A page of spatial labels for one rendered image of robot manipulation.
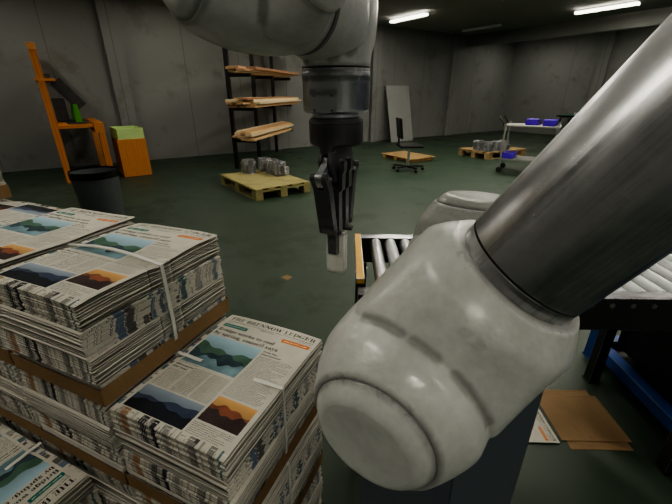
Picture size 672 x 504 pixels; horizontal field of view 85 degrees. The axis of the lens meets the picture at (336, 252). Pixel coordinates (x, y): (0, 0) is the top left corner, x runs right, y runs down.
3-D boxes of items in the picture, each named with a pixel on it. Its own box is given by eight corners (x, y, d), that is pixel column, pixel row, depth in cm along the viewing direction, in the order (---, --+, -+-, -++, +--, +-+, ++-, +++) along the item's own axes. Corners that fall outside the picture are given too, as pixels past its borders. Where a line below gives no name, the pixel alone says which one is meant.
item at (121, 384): (104, 408, 71) (98, 391, 69) (14, 368, 81) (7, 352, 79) (168, 357, 84) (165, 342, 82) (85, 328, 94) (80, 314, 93)
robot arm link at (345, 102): (288, 68, 46) (290, 118, 48) (356, 66, 43) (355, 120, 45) (319, 71, 54) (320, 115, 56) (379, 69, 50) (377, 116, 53)
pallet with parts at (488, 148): (490, 160, 817) (493, 142, 802) (456, 155, 889) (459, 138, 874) (525, 155, 884) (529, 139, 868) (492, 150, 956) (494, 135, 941)
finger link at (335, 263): (345, 231, 57) (343, 233, 56) (345, 272, 59) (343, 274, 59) (328, 229, 58) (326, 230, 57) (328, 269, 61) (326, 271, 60)
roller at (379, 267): (385, 304, 123) (374, 297, 122) (376, 249, 167) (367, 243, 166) (395, 293, 122) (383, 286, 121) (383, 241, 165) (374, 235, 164)
